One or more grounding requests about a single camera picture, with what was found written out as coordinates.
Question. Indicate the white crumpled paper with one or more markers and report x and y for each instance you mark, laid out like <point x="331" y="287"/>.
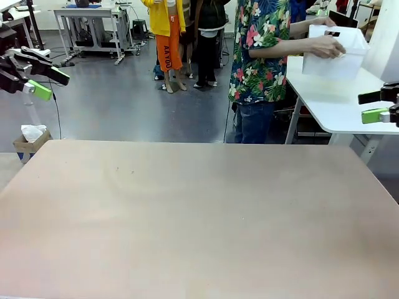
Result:
<point x="31" y="132"/>

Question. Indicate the white metal-frame desk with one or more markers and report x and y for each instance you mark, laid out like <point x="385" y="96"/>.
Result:
<point x="84" y="12"/>

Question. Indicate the white background desk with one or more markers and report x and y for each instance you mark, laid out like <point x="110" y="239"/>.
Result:
<point x="18" y="14"/>

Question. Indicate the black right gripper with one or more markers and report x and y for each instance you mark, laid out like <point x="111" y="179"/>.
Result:
<point x="394" y="93"/>

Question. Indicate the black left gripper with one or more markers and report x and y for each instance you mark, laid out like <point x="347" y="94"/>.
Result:
<point x="7" y="71"/>

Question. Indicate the black floor power strip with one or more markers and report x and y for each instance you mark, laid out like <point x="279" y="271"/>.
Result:
<point x="64" y="64"/>

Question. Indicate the person in black clothes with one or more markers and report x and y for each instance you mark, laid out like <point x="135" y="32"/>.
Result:
<point x="209" y="46"/>

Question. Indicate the person in floral shirt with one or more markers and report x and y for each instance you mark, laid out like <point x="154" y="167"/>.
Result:
<point x="258" y="62"/>

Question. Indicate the cardboard box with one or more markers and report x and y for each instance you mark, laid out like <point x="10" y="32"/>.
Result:
<point x="31" y="149"/>

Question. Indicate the person's right hand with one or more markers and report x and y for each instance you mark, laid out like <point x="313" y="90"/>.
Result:
<point x="327" y="46"/>

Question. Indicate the person's right forearm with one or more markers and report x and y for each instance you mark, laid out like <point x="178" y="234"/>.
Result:
<point x="280" y="48"/>

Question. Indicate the person's left forearm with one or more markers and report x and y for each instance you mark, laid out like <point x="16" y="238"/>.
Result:
<point x="299" y="27"/>

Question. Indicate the black pole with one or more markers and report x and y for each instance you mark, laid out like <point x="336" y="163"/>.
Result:
<point x="34" y="25"/>

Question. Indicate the white side table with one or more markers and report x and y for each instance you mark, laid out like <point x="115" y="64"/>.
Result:
<point x="336" y="106"/>

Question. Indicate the black monitor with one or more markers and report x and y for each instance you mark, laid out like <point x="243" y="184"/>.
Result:
<point x="343" y="19"/>

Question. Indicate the person's left hand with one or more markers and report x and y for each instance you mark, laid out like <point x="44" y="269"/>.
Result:
<point x="324" y="21"/>

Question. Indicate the person in brown top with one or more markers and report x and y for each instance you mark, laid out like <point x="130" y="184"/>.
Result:
<point x="187" y="35"/>

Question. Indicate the white plastic basket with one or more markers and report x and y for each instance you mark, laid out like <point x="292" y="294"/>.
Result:
<point x="330" y="68"/>

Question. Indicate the person in yellow jacket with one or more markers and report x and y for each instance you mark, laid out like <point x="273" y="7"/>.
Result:
<point x="162" y="18"/>

